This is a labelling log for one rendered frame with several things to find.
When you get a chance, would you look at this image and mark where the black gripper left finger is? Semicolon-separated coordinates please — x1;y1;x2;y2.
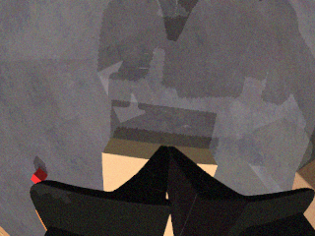
31;145;172;236

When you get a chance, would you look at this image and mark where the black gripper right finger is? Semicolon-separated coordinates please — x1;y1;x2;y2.
167;146;315;236

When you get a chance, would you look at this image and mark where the small red block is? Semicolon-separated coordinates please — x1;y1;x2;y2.
31;168;47;184

